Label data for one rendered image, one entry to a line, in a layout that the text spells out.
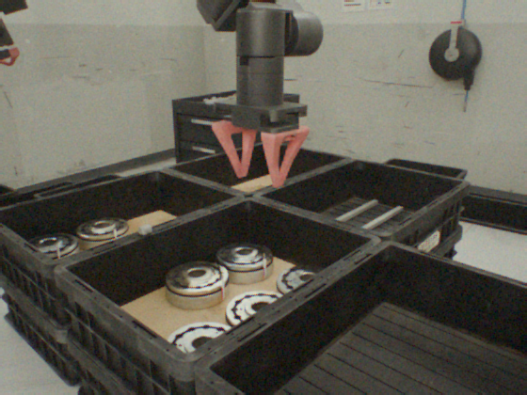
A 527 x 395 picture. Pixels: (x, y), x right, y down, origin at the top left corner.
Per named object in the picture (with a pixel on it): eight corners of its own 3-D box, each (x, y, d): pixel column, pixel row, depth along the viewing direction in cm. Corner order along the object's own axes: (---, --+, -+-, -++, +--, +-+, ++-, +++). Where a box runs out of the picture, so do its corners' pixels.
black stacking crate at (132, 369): (192, 457, 48) (185, 371, 44) (63, 339, 67) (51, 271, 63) (377, 304, 76) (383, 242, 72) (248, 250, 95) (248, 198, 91)
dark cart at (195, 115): (238, 269, 253) (234, 106, 223) (181, 248, 278) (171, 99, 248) (295, 233, 299) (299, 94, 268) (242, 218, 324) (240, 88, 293)
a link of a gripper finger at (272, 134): (266, 173, 62) (267, 103, 59) (309, 184, 58) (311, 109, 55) (231, 184, 57) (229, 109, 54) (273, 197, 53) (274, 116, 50)
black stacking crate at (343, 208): (378, 303, 76) (385, 241, 72) (250, 250, 95) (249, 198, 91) (464, 231, 104) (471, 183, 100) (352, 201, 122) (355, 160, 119)
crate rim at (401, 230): (384, 252, 73) (386, 238, 72) (248, 207, 92) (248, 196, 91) (471, 191, 101) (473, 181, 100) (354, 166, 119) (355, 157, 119)
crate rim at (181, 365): (186, 387, 45) (184, 368, 44) (51, 282, 64) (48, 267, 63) (384, 252, 73) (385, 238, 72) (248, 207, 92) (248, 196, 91)
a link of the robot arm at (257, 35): (225, 1, 51) (265, -1, 48) (262, 5, 56) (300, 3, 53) (226, 65, 53) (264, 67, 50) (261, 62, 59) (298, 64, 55)
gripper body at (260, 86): (248, 111, 62) (248, 54, 59) (309, 119, 55) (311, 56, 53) (212, 117, 57) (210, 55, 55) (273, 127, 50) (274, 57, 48)
